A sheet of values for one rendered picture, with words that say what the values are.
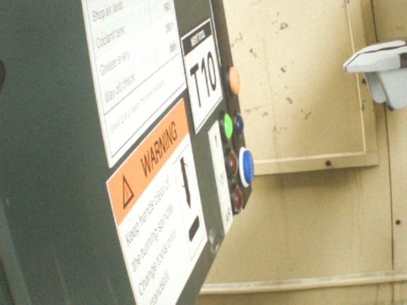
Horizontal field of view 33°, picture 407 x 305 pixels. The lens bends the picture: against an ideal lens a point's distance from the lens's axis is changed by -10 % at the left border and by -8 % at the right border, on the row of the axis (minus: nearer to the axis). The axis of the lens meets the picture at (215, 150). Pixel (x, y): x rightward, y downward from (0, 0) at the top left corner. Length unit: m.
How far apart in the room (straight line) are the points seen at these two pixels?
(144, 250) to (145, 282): 0.02
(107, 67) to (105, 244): 0.09
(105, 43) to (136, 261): 0.12
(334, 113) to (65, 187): 1.10
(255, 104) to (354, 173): 0.24
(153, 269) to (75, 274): 0.11
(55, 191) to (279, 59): 1.08
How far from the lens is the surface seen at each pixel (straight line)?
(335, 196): 1.44
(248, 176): 0.65
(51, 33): 0.31
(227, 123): 0.60
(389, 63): 0.68
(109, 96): 0.36
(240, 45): 1.36
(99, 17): 0.36
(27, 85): 0.28
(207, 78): 0.56
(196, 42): 0.54
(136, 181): 0.39
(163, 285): 0.42
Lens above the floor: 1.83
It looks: 17 degrees down
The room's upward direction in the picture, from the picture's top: 9 degrees counter-clockwise
